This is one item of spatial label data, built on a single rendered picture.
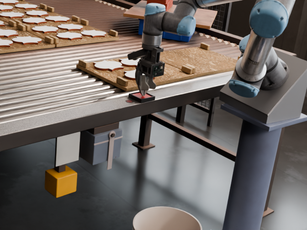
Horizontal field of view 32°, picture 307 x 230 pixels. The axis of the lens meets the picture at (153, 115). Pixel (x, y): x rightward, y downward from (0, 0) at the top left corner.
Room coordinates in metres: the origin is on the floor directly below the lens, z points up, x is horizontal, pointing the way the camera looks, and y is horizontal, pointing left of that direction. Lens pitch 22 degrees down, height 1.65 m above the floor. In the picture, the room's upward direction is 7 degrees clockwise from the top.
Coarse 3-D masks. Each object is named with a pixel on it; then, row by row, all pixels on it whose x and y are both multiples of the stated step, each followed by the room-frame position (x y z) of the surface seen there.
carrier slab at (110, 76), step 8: (88, 72) 2.24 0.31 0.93; (96, 72) 2.22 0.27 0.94; (104, 72) 2.23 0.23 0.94; (112, 72) 2.24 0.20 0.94; (120, 72) 2.26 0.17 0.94; (168, 72) 2.34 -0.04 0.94; (176, 72) 2.36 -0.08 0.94; (184, 72) 2.37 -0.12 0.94; (104, 80) 2.16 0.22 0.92; (112, 80) 2.13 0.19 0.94; (128, 80) 2.16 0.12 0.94; (160, 80) 2.21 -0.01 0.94; (168, 80) 2.23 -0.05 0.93; (176, 80) 2.27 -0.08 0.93; (120, 88) 2.08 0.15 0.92; (128, 88) 2.06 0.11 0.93; (136, 88) 2.10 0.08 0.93
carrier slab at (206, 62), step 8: (192, 48) 2.83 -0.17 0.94; (200, 48) 2.85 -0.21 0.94; (160, 56) 2.60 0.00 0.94; (168, 56) 2.61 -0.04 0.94; (176, 56) 2.63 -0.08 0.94; (184, 56) 2.65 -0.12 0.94; (192, 56) 2.67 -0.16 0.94; (200, 56) 2.69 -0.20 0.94; (208, 56) 2.71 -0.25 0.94; (216, 56) 2.72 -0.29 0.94; (224, 56) 2.74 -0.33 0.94; (168, 64) 2.48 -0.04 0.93; (176, 64) 2.48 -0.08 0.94; (184, 64) 2.50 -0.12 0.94; (192, 64) 2.52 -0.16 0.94; (200, 64) 2.53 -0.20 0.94; (208, 64) 2.55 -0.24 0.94; (216, 64) 2.57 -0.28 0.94; (224, 64) 2.58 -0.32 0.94; (232, 64) 2.60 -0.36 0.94; (200, 72) 2.40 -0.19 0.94; (208, 72) 2.42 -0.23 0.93; (216, 72) 2.46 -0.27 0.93
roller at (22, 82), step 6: (222, 48) 2.97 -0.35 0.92; (228, 48) 3.00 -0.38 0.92; (234, 48) 3.03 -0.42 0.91; (72, 72) 2.23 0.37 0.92; (78, 72) 2.24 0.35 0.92; (84, 72) 2.26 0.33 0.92; (30, 78) 2.08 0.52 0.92; (36, 78) 2.09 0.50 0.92; (42, 78) 2.11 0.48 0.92; (48, 78) 2.12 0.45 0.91; (54, 78) 2.14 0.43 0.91; (0, 84) 1.97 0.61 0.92; (6, 84) 1.99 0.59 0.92; (12, 84) 2.00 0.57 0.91; (18, 84) 2.02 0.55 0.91
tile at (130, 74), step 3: (135, 69) 2.29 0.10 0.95; (126, 72) 2.24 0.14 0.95; (129, 72) 2.24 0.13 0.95; (132, 72) 2.24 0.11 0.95; (126, 75) 2.19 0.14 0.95; (129, 75) 2.19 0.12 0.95; (132, 75) 2.20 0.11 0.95; (129, 78) 2.17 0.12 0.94; (132, 78) 2.17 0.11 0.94; (153, 78) 2.21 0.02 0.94
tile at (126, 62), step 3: (120, 60) 2.42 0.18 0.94; (123, 60) 2.41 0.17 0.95; (126, 60) 2.42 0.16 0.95; (129, 60) 2.42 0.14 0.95; (132, 60) 2.43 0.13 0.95; (135, 60) 2.43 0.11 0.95; (138, 60) 2.44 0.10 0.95; (123, 63) 2.36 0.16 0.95; (126, 63) 2.36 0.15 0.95; (129, 63) 2.37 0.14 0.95; (132, 63) 2.38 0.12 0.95; (135, 63) 2.38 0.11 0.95; (126, 66) 2.35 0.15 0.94; (129, 66) 2.35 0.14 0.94; (132, 66) 2.36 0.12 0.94; (135, 66) 2.36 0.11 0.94
